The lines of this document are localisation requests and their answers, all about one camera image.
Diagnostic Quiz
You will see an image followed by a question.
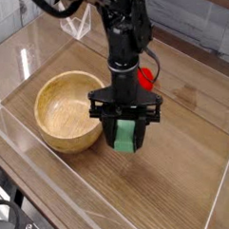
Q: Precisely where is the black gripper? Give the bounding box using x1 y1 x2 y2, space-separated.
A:
87 64 162 151

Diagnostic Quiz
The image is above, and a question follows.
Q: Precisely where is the green rectangular block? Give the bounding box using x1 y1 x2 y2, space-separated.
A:
114 120 135 153

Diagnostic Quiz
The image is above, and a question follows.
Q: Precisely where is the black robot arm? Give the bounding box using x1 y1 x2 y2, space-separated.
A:
31 0 162 153

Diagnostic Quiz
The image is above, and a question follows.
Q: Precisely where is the light wooden bowl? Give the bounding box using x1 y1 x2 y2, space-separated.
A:
33 70 104 154

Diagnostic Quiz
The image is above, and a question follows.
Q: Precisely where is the red plush strawberry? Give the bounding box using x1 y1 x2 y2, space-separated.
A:
138 67 154 91

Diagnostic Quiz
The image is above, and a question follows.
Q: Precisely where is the clear acrylic enclosure wall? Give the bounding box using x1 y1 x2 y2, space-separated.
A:
0 14 229 229

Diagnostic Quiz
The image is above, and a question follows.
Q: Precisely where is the clear acrylic corner bracket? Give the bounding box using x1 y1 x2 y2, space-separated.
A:
60 5 91 40

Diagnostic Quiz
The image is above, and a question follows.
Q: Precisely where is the black cable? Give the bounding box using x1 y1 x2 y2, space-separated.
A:
0 199 21 229

